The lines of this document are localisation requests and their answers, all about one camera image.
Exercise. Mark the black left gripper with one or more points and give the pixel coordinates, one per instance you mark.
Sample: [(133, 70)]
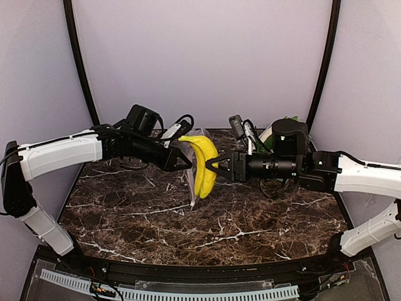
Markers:
[(171, 158)]

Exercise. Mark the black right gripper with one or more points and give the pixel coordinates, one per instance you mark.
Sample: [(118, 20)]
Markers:
[(238, 166)]

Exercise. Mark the clear zip top bag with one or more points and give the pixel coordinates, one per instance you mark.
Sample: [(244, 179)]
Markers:
[(189, 152)]

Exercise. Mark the yellow toy banana bunch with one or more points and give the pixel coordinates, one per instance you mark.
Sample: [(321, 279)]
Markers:
[(204, 150)]

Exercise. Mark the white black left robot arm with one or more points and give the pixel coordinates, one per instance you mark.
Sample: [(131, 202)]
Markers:
[(130, 137)]

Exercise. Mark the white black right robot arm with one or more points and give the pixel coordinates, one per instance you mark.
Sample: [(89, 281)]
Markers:
[(322, 171)]

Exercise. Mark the blue plastic vegetable basket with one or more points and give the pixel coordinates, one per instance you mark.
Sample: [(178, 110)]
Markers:
[(267, 138)]

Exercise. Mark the green toy lettuce leaf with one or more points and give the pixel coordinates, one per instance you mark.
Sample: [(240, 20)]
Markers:
[(295, 118)]

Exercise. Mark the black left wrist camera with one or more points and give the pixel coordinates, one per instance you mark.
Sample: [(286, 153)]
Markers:
[(182, 126)]

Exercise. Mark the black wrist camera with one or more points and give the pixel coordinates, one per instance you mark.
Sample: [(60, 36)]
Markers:
[(182, 126), (235, 122)]

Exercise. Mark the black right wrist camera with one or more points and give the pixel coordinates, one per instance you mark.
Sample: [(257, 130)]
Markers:
[(235, 122)]

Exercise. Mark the grey slotted cable duct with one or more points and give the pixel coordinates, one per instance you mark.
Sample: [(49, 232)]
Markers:
[(143, 290)]

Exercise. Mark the black left frame post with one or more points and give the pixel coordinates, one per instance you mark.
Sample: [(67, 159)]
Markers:
[(78, 59)]

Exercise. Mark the black frame post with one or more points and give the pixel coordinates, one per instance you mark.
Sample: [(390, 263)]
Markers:
[(78, 59), (325, 62)]

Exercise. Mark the black right frame post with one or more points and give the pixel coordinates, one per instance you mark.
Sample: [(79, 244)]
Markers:
[(325, 62)]

